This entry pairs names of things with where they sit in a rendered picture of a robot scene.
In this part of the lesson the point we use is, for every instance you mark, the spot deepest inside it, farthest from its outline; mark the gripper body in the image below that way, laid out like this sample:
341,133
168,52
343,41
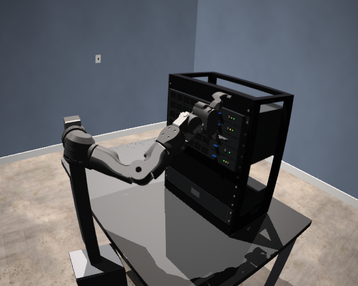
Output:
209,117

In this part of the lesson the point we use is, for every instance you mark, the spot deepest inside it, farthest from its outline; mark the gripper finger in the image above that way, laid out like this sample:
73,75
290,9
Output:
217,103
216,138

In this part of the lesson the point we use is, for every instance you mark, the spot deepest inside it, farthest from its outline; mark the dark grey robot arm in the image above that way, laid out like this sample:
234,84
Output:
171,141

